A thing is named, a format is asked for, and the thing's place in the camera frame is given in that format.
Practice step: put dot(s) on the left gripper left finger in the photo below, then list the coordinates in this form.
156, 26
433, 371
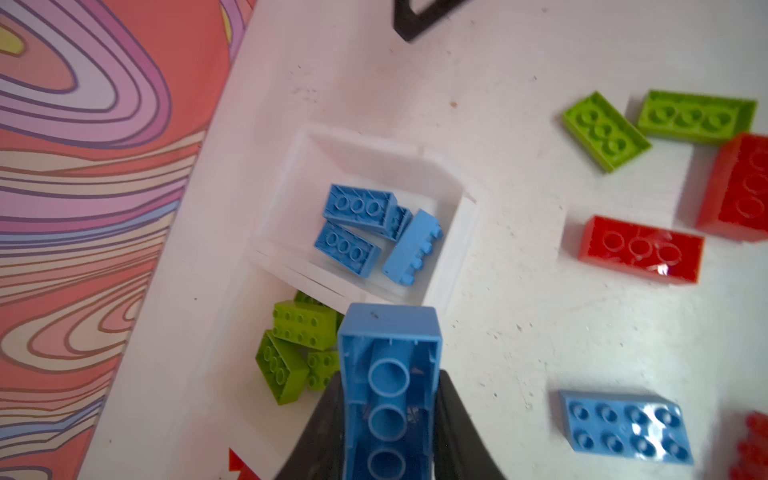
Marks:
319, 453

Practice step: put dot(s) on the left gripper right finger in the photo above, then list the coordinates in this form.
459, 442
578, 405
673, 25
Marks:
458, 450

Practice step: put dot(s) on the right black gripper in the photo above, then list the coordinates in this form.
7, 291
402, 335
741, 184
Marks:
410, 25

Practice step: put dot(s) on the small green lego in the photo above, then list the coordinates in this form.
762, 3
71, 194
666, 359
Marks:
322, 367

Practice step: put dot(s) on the blue lego pile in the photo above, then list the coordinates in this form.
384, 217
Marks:
353, 252
390, 364
416, 243

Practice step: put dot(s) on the blue lego left pile bottom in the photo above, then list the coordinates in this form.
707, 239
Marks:
390, 364

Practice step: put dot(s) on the white three-compartment tray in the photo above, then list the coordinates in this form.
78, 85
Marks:
289, 251

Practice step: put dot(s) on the blue lego left pile top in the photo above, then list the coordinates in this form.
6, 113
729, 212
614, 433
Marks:
416, 243

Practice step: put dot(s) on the green lego right pair left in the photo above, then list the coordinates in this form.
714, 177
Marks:
609, 138

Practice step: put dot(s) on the green lego pair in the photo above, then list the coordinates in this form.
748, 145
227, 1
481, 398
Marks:
695, 118
609, 138

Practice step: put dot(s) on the red lego lower right flat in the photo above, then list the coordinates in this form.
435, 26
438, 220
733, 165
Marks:
653, 253

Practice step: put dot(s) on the red lego front lone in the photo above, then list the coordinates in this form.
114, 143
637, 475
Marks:
752, 450

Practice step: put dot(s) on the red lego centre cluster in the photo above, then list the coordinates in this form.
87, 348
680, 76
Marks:
735, 201

